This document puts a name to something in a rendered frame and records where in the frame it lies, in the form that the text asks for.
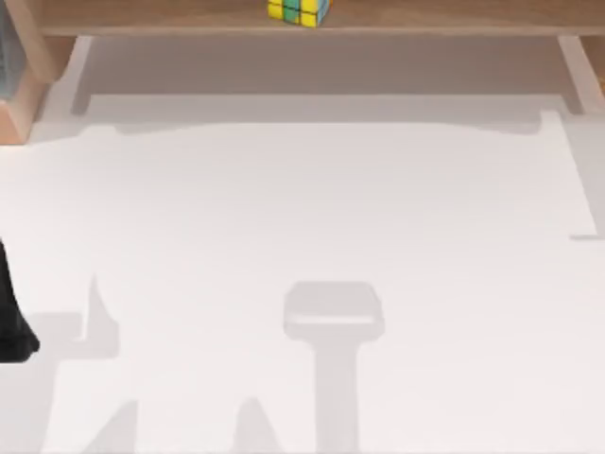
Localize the multicoloured puzzle cube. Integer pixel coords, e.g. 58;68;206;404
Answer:
267;0;335;28

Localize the wooden open shelf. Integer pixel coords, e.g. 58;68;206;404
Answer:
0;0;605;147

